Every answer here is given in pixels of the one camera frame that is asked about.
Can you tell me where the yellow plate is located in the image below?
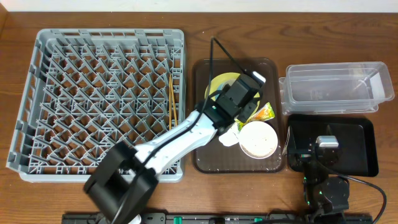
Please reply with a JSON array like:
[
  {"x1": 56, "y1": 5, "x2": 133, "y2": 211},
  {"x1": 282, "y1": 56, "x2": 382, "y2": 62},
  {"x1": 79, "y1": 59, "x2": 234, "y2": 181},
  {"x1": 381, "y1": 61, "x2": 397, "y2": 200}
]
[{"x1": 209, "y1": 72, "x2": 259, "y2": 116}]

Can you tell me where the cream cup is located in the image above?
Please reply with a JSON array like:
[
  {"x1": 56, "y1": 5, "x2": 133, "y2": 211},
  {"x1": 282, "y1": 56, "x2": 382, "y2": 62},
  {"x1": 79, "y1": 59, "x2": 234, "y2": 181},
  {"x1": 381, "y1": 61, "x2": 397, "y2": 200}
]
[{"x1": 220, "y1": 79, "x2": 235, "y2": 90}]

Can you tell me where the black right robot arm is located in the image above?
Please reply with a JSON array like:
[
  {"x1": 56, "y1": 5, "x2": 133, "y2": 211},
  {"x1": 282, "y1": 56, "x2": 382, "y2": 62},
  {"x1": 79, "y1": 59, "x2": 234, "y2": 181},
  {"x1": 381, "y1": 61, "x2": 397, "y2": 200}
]
[{"x1": 290, "y1": 139, "x2": 349, "y2": 223}]

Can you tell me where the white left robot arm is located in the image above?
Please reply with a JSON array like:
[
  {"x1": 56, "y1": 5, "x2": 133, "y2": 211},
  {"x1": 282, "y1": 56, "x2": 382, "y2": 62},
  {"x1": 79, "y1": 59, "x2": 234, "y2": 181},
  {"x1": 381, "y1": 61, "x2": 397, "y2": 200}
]
[{"x1": 83, "y1": 72, "x2": 266, "y2": 223}]

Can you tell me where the grey dishwasher rack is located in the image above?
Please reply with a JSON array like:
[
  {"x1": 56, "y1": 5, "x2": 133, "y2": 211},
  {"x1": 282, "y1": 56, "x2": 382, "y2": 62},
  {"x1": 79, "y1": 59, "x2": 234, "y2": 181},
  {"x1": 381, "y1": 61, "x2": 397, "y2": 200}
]
[{"x1": 6, "y1": 29, "x2": 186, "y2": 182}]

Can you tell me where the Apollo snack wrapper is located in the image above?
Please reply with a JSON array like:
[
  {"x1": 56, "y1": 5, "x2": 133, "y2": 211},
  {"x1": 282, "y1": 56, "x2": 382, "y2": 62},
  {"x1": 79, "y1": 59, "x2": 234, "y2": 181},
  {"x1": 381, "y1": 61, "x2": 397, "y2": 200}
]
[{"x1": 236, "y1": 102, "x2": 275, "y2": 131}]

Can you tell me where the black tray bin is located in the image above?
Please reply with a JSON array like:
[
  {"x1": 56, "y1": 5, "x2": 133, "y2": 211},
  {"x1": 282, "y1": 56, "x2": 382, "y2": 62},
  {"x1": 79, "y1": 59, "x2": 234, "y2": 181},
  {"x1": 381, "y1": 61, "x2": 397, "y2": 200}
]
[{"x1": 286, "y1": 114, "x2": 379, "y2": 177}]

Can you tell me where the crumpled white tissue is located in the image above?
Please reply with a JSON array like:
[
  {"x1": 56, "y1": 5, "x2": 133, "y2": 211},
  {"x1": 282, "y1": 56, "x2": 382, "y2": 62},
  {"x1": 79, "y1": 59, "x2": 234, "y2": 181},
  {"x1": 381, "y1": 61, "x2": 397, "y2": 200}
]
[{"x1": 218, "y1": 124, "x2": 239, "y2": 147}]

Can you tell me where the white small plate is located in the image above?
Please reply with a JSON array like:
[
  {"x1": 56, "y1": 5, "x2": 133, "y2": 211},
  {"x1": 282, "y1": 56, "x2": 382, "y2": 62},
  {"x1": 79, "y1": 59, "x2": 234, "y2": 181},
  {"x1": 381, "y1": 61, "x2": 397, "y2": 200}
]
[{"x1": 238, "y1": 121, "x2": 278, "y2": 159}]

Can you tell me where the brown serving tray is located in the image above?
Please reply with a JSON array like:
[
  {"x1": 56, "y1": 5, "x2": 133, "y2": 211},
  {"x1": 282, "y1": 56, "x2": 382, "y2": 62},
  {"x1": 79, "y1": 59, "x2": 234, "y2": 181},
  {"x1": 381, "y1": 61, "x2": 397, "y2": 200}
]
[{"x1": 192, "y1": 58, "x2": 285, "y2": 174}]

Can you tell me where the clear plastic bin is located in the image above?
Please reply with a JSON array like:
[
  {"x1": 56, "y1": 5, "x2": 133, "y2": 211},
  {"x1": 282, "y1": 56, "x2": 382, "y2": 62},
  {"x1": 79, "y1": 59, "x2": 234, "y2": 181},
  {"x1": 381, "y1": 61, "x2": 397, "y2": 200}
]
[{"x1": 279, "y1": 62, "x2": 395, "y2": 115}]

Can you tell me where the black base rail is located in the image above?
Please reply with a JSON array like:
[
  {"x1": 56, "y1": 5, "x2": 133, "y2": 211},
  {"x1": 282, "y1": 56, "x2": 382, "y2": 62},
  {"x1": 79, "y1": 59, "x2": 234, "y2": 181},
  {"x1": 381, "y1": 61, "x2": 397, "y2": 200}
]
[{"x1": 62, "y1": 212, "x2": 374, "y2": 224}]

